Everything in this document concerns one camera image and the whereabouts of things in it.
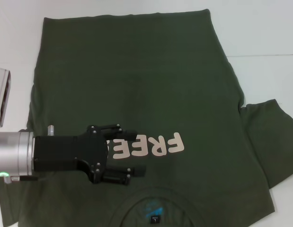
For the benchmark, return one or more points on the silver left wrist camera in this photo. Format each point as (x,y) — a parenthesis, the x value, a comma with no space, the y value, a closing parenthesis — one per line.
(0,97)

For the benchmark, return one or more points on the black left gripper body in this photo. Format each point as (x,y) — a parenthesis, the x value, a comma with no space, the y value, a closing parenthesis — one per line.
(65,152)

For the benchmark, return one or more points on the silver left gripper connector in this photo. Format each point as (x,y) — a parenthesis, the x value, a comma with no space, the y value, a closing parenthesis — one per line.
(51,130)

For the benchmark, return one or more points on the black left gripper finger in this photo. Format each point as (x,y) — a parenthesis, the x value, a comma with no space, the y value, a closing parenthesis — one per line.
(118,176)
(118,132)

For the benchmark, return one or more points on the dark green FREE t-shirt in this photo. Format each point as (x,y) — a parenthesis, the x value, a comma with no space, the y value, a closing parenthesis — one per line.
(136,82)

